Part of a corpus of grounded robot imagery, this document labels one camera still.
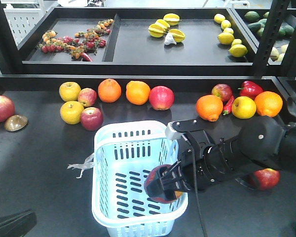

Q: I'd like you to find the orange of pepper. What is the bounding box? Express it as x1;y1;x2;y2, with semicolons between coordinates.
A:
195;95;223;122
254;91;283;118

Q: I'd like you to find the black camera cable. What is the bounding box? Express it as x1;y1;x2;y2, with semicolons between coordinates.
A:
182;133;209;237

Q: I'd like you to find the red bell pepper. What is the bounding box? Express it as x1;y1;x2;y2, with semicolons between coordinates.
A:
238;80;263;100

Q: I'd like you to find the red yellow apple front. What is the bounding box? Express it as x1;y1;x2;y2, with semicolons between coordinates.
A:
143;164;184;204

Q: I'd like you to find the clear plastic tag strip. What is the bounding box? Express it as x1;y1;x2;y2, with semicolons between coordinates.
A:
67;153;95;179

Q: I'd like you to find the light blue plastic basket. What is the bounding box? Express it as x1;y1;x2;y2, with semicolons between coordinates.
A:
91;120;188;237

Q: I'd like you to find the small pink apple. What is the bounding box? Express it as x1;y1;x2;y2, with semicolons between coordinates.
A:
77;88;97;108

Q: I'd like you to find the red apple upper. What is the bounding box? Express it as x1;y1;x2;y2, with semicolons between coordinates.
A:
249;168;280;191

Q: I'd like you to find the black wooden display stand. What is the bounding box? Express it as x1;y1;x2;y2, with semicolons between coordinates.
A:
0;6;296;237

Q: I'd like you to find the orange leftmost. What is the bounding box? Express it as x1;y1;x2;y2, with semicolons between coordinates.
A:
98;79;122;103

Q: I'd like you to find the dark red apple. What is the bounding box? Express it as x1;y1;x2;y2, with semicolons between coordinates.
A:
80;107;104;131
211;83;233;102

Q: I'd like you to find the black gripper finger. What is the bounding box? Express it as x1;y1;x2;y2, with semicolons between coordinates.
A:
145;165;180;201
162;161;191;193
0;209;37;237

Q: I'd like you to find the red apple far left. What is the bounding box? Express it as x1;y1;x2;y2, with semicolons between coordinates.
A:
0;95;15;122

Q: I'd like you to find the dark red apple left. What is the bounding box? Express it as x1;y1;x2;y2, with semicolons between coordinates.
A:
80;107;104;131

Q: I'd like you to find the brown mushroom cap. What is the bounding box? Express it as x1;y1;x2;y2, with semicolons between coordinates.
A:
4;115;28;132

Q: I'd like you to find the red chili pepper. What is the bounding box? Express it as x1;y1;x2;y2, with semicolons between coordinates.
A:
222;95;235;116

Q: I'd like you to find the white garlic bulb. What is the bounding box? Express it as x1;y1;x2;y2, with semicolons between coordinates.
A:
164;33;177;45

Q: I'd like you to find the orange left of pepper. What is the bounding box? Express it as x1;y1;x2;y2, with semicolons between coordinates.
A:
195;95;223;122

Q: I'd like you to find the orange right of pepper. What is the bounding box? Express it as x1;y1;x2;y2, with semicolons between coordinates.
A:
254;91;283;118

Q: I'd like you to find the yellow round fruit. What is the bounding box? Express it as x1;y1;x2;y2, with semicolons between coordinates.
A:
231;96;257;119

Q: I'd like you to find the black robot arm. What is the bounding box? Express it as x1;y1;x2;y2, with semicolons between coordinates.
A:
144;96;296;203

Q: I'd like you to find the dark red apple rear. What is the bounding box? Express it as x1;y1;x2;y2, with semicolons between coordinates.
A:
211;83;233;102

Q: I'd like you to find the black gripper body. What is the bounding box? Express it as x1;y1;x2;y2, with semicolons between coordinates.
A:
181;132;244;191

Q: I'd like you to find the big red apple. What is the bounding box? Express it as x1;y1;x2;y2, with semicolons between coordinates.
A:
149;86;175;111

